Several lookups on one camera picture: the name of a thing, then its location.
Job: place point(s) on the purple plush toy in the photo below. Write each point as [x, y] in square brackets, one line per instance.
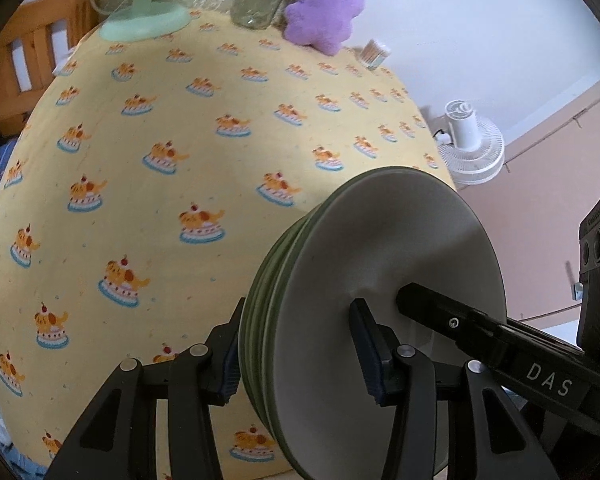
[325, 10]

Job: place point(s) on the wooden chair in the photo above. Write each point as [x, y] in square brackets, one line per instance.
[35, 45]

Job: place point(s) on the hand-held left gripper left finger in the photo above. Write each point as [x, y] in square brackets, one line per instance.
[230, 380]

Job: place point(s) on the green desk fan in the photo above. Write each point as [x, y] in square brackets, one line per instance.
[145, 20]

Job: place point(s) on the yellow cake print tablecloth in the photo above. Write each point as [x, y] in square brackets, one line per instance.
[180, 110]

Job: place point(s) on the small toothpick holder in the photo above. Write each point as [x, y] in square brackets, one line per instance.
[375, 57]

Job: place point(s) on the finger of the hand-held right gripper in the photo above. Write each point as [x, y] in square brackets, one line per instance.
[440, 317]

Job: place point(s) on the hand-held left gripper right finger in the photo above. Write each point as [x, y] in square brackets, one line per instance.
[372, 360]

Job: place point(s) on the white standing fan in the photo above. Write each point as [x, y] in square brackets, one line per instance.
[467, 160]

